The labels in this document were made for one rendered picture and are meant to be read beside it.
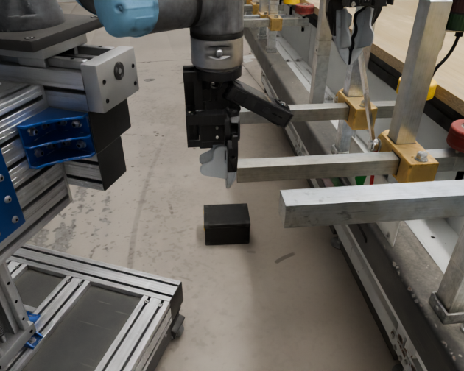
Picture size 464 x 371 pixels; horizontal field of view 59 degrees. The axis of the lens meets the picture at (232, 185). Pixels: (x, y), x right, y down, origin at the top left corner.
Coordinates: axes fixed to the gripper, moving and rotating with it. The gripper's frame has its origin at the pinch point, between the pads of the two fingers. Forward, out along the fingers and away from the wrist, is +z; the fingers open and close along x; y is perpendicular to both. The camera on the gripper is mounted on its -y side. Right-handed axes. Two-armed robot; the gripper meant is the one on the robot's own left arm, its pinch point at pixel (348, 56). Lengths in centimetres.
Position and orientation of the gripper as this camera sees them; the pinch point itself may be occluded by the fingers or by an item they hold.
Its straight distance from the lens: 76.6
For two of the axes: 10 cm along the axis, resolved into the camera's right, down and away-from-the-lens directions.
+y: 0.8, 4.8, -8.7
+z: 0.3, 8.7, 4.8
